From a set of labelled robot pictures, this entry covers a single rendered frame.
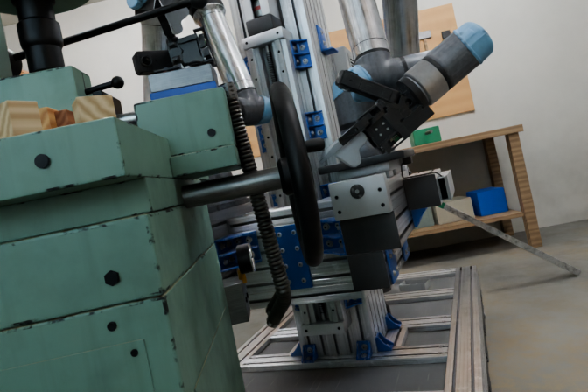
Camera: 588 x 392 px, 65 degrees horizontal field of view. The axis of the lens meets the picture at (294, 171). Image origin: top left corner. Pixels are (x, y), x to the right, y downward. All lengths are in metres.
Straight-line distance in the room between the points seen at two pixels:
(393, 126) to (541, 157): 3.50
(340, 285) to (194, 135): 0.71
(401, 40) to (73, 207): 0.89
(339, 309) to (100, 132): 1.08
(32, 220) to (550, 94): 4.08
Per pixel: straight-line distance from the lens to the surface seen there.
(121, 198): 0.55
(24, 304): 0.58
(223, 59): 1.27
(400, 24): 1.22
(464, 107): 4.10
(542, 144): 4.29
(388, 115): 0.83
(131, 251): 0.53
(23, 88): 0.79
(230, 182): 0.71
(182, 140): 0.70
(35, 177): 0.51
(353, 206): 1.10
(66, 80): 0.77
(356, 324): 1.53
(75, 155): 0.50
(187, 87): 0.72
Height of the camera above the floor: 0.80
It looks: 1 degrees up
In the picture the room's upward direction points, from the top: 12 degrees counter-clockwise
